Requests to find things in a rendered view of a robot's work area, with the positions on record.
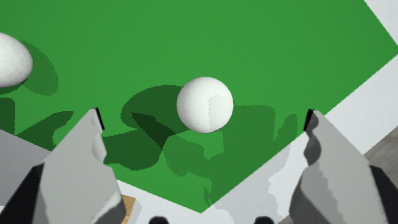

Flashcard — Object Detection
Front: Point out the white ball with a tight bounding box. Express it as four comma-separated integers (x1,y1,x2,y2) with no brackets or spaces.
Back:
0,32,33,88
176,77,233,134

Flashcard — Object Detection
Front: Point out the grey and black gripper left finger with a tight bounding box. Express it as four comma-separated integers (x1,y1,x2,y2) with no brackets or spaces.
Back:
0,108,127,224

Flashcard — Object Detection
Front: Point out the green turf mat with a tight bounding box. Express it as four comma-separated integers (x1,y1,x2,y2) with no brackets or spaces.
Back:
0,0,398,213

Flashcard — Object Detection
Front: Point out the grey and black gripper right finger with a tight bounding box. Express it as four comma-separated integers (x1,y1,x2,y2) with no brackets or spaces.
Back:
289,109,398,224

